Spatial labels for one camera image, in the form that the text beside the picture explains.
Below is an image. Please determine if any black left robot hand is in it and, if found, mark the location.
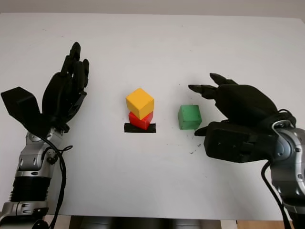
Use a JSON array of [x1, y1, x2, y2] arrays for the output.
[[41, 42, 91, 131]]

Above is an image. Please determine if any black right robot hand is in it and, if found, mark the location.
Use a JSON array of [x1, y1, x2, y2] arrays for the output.
[[188, 73, 280, 137]]

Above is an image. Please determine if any green wooden block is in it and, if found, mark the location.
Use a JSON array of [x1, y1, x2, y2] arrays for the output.
[[177, 104, 203, 130]]

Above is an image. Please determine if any yellow wooden block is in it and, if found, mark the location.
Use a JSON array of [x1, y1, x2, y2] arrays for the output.
[[125, 87, 154, 121]]

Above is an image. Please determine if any red wooden block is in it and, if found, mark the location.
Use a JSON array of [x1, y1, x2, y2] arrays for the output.
[[128, 111, 153, 130]]

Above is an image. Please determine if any black tape strip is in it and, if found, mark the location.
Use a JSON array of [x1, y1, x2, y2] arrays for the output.
[[123, 122, 157, 135]]

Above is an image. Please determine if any dark robot torso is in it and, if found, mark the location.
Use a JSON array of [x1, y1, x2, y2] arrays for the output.
[[69, 216, 222, 229]]

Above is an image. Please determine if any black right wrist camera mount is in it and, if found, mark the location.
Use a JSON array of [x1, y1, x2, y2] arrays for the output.
[[203, 121, 280, 164]]

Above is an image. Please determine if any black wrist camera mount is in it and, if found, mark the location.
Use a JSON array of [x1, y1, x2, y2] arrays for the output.
[[0, 87, 52, 135], [203, 121, 280, 164]]

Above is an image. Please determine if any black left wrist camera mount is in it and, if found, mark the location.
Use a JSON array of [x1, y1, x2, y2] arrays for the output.
[[0, 87, 52, 135]]

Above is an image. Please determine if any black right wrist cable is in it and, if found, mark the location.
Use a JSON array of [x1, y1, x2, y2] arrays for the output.
[[261, 108, 298, 229]]

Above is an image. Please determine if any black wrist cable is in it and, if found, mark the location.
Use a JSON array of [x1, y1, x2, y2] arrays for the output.
[[42, 137, 73, 229], [261, 108, 298, 229]]

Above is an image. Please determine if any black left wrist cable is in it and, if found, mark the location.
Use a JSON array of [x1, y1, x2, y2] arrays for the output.
[[42, 137, 73, 229]]

